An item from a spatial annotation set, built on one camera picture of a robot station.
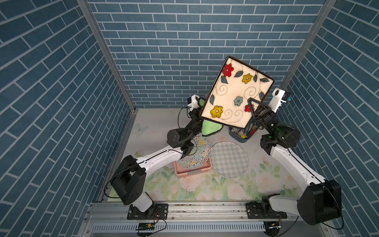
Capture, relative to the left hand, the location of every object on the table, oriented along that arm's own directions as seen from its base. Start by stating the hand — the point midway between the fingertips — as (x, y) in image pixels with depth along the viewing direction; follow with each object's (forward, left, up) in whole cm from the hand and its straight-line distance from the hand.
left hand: (221, 110), depth 49 cm
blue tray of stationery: (+24, -25, -48) cm, 60 cm away
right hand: (+3, -10, 0) cm, 11 cm away
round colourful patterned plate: (+8, +5, -46) cm, 47 cm away
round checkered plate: (+7, -14, -51) cm, 53 cm away
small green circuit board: (-27, +32, -55) cm, 69 cm away
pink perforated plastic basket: (-2, +16, -49) cm, 52 cm away
